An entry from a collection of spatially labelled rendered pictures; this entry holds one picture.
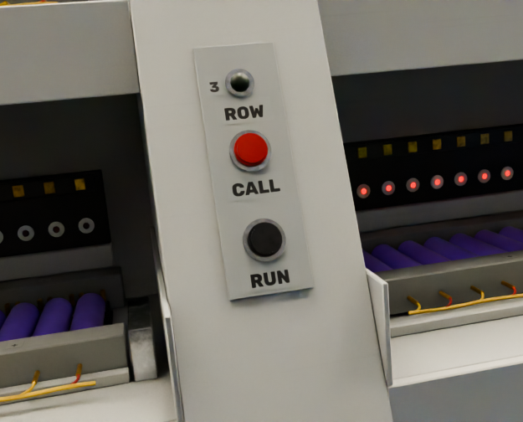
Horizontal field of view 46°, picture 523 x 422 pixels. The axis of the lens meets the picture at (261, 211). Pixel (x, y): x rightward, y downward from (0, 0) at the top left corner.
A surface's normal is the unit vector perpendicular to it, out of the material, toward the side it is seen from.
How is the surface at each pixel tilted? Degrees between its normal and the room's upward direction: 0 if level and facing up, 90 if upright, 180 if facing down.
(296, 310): 90
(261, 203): 90
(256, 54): 90
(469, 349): 21
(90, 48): 111
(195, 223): 90
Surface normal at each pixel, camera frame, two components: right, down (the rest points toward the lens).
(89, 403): -0.09, -0.98
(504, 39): 0.21, 0.18
